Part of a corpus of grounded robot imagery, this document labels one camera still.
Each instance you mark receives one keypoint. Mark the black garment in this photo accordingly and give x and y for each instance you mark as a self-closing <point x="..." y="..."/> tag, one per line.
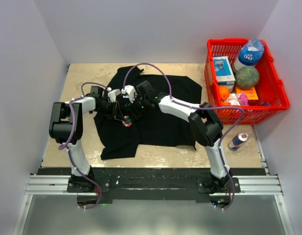
<point x="154" y="127"/>

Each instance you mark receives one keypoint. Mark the green round melon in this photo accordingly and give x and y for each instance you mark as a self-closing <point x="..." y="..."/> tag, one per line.
<point x="247" y="77"/>

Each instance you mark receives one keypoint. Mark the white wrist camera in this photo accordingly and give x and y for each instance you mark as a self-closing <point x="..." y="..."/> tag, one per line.
<point x="113" y="94"/>
<point x="129" y="92"/>

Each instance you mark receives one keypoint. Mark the red plastic basket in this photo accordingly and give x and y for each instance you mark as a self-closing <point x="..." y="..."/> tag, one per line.
<point x="272" y="96"/>

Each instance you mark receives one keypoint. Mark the aluminium rail frame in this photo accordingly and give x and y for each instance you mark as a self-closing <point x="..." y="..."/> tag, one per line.
<point x="52" y="207"/>

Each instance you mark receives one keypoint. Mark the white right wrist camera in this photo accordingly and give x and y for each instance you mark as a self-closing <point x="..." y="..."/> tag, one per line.
<point x="129" y="92"/>

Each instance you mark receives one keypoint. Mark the blue silver drink can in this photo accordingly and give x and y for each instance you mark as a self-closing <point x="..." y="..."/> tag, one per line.
<point x="240" y="139"/>

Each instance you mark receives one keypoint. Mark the pink small package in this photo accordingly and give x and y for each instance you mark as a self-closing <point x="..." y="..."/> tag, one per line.
<point x="243" y="99"/>

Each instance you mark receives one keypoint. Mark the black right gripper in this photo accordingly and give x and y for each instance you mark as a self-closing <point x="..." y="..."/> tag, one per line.
<point x="132" y="108"/>

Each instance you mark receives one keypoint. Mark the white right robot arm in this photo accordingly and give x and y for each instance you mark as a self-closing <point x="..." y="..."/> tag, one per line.
<point x="203" y="121"/>

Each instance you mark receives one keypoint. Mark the orange box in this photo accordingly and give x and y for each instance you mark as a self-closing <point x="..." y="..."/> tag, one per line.
<point x="250" y="93"/>

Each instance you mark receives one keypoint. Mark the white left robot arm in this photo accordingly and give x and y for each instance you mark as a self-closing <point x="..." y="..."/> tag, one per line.
<point x="66" y="128"/>

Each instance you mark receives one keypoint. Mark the orange fruit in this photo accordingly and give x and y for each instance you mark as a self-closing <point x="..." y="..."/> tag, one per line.
<point x="224" y="93"/>

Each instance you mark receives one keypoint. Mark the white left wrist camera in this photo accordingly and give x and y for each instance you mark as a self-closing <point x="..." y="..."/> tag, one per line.
<point x="113" y="94"/>

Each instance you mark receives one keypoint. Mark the blue plastic bag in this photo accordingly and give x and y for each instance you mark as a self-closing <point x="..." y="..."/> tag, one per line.
<point x="249" y="55"/>

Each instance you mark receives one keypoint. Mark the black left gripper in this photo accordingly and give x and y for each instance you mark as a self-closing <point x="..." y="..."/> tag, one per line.
<point x="116" y="113"/>

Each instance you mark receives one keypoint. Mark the blue white box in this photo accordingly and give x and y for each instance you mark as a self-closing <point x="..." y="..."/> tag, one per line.
<point x="223" y="71"/>

